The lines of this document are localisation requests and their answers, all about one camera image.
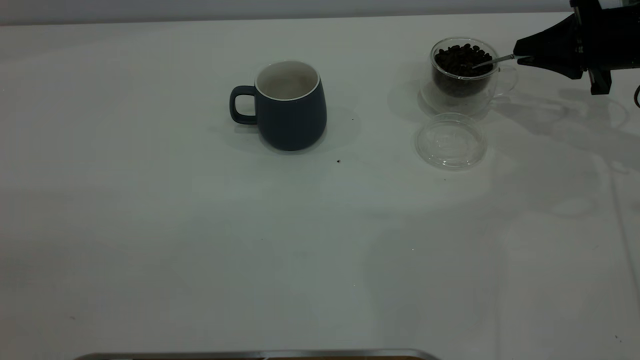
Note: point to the roasted coffee beans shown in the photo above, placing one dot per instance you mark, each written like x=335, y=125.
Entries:
x=460, y=65

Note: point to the dark grey ceramic mug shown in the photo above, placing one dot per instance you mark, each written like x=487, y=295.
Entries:
x=295, y=125

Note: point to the clear double-wall glass cup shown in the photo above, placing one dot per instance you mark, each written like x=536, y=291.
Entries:
x=457, y=106

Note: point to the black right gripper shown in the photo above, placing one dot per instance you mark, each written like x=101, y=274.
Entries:
x=610, y=40

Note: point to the clear round glass lid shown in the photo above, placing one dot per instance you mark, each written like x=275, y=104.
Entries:
x=450, y=145

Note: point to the metal frame bar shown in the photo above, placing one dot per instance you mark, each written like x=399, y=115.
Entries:
x=250, y=355

